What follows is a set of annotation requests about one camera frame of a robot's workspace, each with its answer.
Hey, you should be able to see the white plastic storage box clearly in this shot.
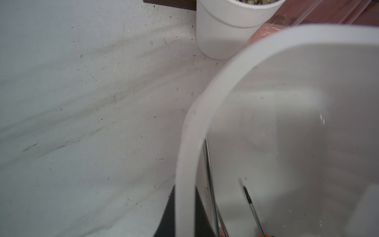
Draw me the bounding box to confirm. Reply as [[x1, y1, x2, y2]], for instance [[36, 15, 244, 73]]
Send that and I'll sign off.
[[175, 25, 379, 237]]

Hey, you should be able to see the pink spray bottle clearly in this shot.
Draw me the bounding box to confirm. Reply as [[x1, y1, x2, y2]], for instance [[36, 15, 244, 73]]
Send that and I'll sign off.
[[247, 1, 379, 44]]

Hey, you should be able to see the small potted green plant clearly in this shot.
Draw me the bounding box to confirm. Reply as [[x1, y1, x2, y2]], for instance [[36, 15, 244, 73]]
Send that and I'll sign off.
[[196, 0, 285, 60]]

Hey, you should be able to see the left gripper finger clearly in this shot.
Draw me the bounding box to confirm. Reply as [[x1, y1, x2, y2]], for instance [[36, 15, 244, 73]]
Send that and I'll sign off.
[[154, 186, 216, 237]]

